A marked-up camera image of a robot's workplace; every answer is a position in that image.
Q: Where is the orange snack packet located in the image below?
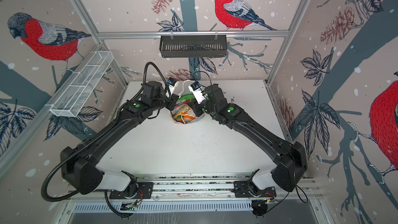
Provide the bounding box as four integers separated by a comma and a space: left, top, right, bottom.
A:
173, 105, 197, 124

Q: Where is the colourful paper gift bag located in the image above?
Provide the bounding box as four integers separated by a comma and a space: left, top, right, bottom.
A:
170, 80, 201, 124

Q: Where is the bright green snack bag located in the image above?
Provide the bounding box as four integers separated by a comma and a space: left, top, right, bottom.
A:
177, 94, 195, 103

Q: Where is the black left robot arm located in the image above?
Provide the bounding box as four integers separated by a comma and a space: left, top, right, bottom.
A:
61, 78, 178, 198

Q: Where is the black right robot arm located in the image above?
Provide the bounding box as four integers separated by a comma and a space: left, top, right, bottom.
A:
188, 82, 307, 197

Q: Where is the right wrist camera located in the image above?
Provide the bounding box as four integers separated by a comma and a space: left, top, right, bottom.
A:
189, 81, 207, 104

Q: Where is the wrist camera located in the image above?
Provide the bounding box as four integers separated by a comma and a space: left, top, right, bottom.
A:
167, 77, 178, 88
189, 81, 207, 104

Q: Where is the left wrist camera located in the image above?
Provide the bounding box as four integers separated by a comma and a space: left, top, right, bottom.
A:
167, 77, 178, 88

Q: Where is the black perforated wall basket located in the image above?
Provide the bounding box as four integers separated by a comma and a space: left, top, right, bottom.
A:
159, 35, 228, 58

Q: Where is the aluminium mounting rail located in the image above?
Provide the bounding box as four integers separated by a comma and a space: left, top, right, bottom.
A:
66, 174, 322, 201

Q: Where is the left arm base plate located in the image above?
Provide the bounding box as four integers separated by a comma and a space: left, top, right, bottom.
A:
109, 182, 154, 200

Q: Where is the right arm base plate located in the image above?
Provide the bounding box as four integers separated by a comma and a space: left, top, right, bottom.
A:
231, 180, 276, 198

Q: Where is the white wire mesh shelf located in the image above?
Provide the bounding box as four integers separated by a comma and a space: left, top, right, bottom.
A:
50, 51, 114, 117

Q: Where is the horizontal aluminium frame bar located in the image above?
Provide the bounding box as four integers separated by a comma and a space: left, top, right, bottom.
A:
97, 30, 290, 40

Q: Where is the black corrugated cable conduit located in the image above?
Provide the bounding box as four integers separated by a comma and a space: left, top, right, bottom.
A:
41, 61, 172, 219

